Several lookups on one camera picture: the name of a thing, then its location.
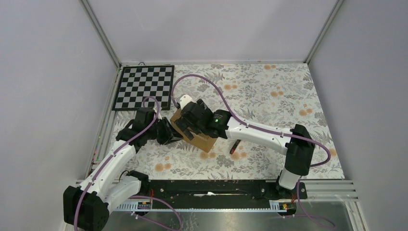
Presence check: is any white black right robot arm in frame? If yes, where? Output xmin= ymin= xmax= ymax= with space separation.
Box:
xmin=175 ymin=95 xmax=315 ymax=198

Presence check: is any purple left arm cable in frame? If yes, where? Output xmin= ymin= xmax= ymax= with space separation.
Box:
xmin=73 ymin=96 xmax=184 ymax=231

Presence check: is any black white checkerboard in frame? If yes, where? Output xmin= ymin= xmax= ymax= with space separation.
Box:
xmin=112 ymin=65 xmax=175 ymax=111

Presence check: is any red black utility knife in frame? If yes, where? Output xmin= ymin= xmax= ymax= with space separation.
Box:
xmin=229 ymin=140 xmax=242 ymax=155

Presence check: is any brown cardboard express box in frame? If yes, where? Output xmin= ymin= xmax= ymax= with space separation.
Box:
xmin=170 ymin=109 xmax=217 ymax=153

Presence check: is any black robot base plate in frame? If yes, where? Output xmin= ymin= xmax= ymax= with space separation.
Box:
xmin=137 ymin=180 xmax=308 ymax=209

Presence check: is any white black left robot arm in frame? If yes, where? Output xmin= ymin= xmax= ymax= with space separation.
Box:
xmin=63 ymin=108 xmax=183 ymax=231

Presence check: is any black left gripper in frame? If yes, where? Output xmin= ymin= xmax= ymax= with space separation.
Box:
xmin=146 ymin=117 xmax=183 ymax=145

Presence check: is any floral patterned table mat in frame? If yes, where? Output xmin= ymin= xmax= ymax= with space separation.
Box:
xmin=124 ymin=64 xmax=344 ymax=180

